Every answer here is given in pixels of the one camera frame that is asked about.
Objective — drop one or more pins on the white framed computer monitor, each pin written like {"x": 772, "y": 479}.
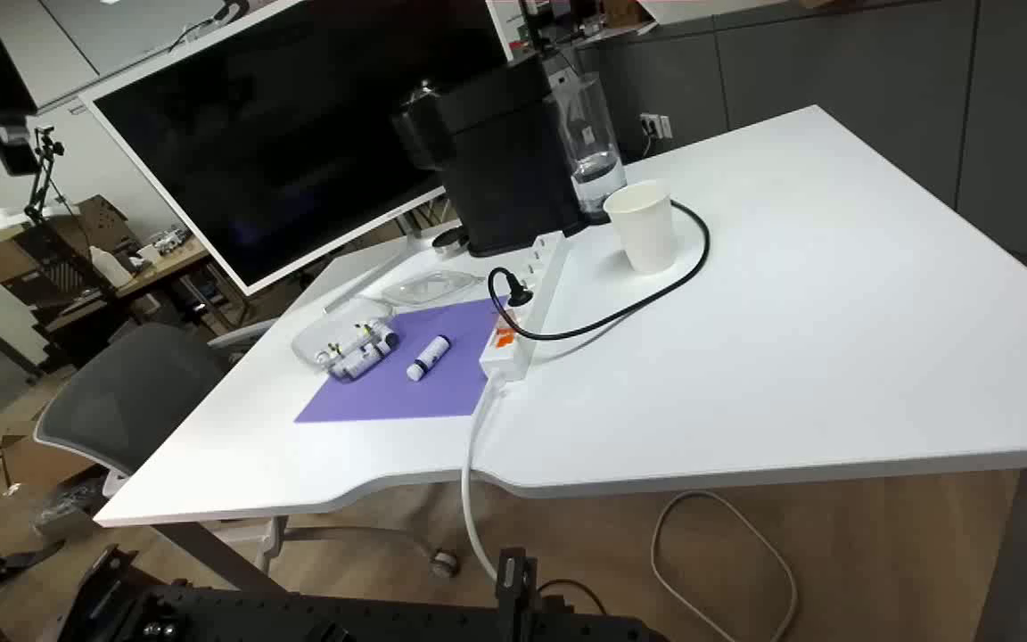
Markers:
{"x": 287, "y": 129}

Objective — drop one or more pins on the white wall socket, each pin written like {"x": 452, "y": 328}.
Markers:
{"x": 653, "y": 125}

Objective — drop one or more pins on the grey office chair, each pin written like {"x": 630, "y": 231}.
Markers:
{"x": 123, "y": 394}

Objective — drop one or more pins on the black camera tripod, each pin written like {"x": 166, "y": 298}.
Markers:
{"x": 49, "y": 179}

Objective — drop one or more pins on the wooden desk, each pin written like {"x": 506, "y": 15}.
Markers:
{"x": 86, "y": 254}

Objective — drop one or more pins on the white power strip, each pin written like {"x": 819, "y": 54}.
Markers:
{"x": 533, "y": 304}

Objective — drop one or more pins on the purple mat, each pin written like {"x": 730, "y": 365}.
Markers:
{"x": 445, "y": 394}

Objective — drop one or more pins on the black plug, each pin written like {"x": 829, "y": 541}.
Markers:
{"x": 508, "y": 288}

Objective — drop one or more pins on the white paper cup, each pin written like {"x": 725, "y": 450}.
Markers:
{"x": 645, "y": 233}

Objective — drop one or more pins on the black perforated breadboard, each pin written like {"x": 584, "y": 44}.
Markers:
{"x": 301, "y": 620}

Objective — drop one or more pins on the clear plastic container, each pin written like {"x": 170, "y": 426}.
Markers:
{"x": 323, "y": 340}

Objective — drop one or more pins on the clear container lid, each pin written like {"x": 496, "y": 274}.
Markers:
{"x": 426, "y": 288}

